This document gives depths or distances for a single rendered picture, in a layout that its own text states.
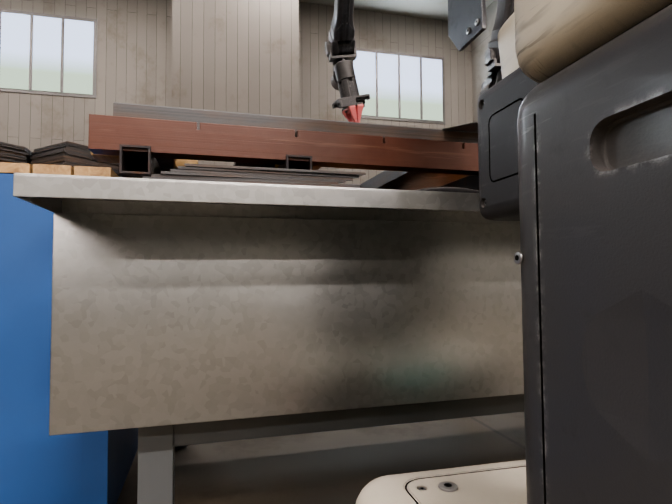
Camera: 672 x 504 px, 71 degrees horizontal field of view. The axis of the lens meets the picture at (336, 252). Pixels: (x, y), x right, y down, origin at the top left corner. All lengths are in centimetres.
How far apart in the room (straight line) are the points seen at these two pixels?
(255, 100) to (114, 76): 252
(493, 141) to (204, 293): 53
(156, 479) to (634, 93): 92
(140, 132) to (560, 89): 72
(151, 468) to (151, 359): 23
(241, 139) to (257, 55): 578
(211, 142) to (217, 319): 32
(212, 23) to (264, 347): 617
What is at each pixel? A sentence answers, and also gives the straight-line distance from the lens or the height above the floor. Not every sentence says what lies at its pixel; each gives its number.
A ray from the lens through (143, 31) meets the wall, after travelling 835.
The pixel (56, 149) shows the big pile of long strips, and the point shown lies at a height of 84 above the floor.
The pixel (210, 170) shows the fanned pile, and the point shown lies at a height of 71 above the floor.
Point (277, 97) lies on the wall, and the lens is 649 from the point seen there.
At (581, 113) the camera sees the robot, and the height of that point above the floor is 64.
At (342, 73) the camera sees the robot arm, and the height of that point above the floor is 113.
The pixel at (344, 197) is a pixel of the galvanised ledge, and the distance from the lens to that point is 71.
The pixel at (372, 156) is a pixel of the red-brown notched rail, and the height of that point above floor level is 78.
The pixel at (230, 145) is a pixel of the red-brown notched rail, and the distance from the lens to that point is 91.
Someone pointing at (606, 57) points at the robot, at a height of 67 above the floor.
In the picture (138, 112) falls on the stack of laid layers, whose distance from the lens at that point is 97.
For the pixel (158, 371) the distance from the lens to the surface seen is 85.
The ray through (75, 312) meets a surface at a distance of 86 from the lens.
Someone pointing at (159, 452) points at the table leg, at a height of 23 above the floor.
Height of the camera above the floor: 55
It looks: 3 degrees up
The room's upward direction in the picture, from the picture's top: straight up
